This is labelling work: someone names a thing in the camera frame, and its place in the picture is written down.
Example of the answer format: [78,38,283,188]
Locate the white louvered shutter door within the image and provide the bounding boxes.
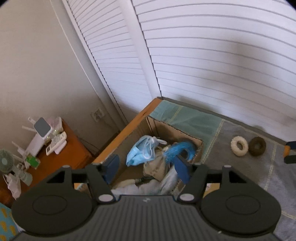
[63,1,295,141]

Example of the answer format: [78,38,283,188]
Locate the orange finger cot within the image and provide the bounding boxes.
[283,145,290,158]

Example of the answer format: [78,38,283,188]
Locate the white power strip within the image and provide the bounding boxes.
[3,174,21,199]

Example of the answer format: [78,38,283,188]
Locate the green desk fan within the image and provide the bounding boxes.
[1,149,33,186]

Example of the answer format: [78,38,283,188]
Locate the yellow blue paper bag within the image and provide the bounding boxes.
[0,203,19,241]

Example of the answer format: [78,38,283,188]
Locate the white sock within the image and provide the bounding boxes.
[111,177,161,197]

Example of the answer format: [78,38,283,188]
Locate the white phone stand device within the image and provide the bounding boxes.
[33,117,53,140]

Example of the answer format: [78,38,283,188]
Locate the open brown cardboard box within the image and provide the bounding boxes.
[76,115,220,197]

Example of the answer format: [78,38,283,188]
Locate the wooden bedside table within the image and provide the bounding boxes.
[0,120,95,209]

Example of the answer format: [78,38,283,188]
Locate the white remote control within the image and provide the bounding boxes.
[46,132,67,156]

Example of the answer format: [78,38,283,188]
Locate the grey checked towel mat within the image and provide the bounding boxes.
[199,120,295,240]

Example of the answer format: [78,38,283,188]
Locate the white wifi router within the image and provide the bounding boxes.
[11,117,54,158]

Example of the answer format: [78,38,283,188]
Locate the cream drawstring pouch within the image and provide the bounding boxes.
[143,148,173,182]

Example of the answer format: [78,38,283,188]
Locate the green small bottle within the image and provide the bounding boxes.
[26,155,41,169]

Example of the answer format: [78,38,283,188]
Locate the cream scrunchie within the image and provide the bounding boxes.
[230,136,248,157]

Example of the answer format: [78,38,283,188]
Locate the brown scrunchie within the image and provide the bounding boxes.
[248,137,266,157]

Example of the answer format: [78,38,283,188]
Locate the blue fluffy plush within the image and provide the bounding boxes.
[163,141,197,163]

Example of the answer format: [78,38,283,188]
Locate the wall power outlet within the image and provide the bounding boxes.
[91,108,105,123]

